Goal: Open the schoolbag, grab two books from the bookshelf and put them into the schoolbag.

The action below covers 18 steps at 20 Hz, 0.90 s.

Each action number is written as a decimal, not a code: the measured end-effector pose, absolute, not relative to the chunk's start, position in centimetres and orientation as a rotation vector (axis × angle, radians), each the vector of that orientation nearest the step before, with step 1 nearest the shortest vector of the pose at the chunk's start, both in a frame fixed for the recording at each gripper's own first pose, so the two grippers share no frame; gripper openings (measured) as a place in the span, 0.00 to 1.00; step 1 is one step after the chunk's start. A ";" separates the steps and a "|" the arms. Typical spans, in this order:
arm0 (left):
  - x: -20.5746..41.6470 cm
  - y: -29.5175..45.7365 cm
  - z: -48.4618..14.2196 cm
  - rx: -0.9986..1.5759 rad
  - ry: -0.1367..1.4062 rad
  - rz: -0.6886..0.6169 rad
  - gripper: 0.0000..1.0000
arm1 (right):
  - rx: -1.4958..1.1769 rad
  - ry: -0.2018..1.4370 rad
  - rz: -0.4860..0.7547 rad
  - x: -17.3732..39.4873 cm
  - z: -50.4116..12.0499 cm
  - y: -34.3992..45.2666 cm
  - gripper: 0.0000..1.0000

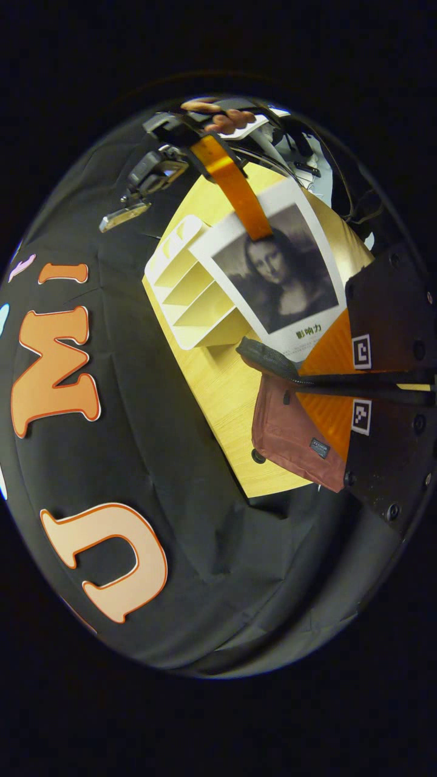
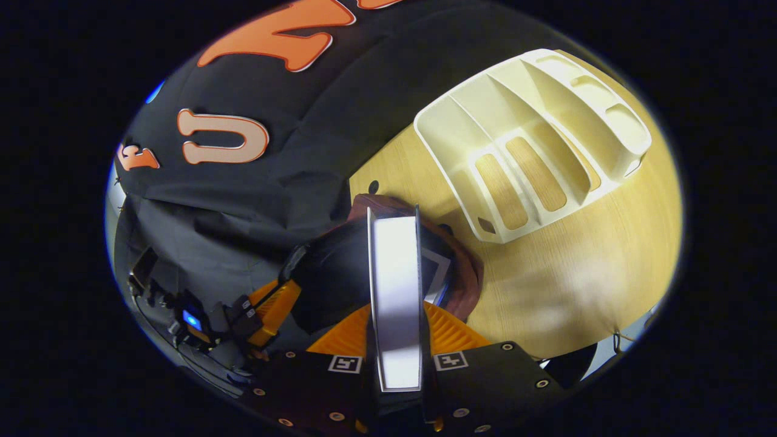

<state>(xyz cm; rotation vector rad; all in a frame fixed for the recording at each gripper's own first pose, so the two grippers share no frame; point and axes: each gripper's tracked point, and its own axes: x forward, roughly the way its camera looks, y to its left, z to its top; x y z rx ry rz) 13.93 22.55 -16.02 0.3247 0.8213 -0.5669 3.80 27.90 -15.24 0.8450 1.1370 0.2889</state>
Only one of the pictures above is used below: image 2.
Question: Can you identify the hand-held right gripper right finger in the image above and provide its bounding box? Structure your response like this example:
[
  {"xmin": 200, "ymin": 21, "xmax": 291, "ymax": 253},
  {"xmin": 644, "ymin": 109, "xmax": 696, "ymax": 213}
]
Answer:
[{"xmin": 422, "ymin": 302, "xmax": 568, "ymax": 435}]

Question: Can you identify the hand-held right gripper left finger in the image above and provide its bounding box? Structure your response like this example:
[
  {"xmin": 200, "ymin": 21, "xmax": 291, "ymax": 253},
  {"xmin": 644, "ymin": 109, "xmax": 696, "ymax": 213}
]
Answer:
[{"xmin": 243, "ymin": 302, "xmax": 374, "ymax": 435}]

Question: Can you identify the maroon schoolbag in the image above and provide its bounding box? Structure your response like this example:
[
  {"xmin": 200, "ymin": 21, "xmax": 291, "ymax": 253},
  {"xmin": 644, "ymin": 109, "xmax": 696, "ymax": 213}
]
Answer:
[{"xmin": 285, "ymin": 194, "xmax": 485, "ymax": 334}]

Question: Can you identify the black portrait cover book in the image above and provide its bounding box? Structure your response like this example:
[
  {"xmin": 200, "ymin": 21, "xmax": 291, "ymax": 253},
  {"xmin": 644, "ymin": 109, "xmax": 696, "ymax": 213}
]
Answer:
[{"xmin": 366, "ymin": 206, "xmax": 426, "ymax": 393}]

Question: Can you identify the white bookshelf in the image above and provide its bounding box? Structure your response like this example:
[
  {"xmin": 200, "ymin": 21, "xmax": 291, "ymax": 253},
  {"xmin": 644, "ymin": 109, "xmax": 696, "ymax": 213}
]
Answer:
[{"xmin": 414, "ymin": 49, "xmax": 653, "ymax": 245}]

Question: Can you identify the black backdrop cloth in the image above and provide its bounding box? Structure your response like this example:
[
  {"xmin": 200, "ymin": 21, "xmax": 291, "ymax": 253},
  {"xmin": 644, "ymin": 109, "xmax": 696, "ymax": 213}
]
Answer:
[{"xmin": 112, "ymin": 0, "xmax": 547, "ymax": 365}]

